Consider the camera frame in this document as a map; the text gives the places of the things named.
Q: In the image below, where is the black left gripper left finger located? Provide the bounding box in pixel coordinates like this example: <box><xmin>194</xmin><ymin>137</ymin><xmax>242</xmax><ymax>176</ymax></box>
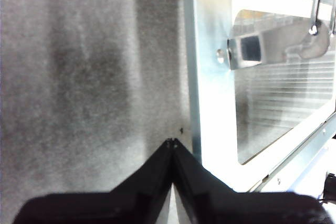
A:
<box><xmin>12</xmin><ymin>138</ymin><xmax>173</xmax><ymax>224</ymax></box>

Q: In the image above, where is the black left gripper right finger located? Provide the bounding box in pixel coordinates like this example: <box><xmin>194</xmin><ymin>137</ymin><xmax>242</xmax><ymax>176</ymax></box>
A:
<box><xmin>173</xmin><ymin>138</ymin><xmax>334</xmax><ymax>224</ymax></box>

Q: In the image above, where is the glass oven door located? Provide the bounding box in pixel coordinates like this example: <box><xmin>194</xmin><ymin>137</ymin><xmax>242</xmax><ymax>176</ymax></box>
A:
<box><xmin>182</xmin><ymin>0</ymin><xmax>336</xmax><ymax>194</ymax></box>

